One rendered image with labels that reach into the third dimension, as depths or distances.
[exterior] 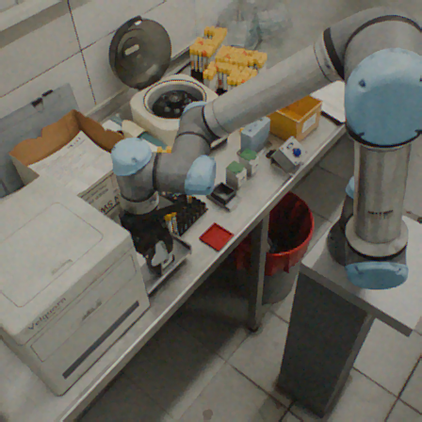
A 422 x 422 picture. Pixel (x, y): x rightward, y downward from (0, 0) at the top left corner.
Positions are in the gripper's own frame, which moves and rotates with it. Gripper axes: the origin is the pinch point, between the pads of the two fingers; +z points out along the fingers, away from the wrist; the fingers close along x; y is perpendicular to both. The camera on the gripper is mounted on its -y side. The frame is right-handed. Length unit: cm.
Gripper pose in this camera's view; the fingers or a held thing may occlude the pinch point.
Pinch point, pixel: (159, 251)
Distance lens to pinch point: 117.0
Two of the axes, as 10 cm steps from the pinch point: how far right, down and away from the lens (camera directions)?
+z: 0.4, 6.5, 7.6
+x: 7.7, 4.6, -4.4
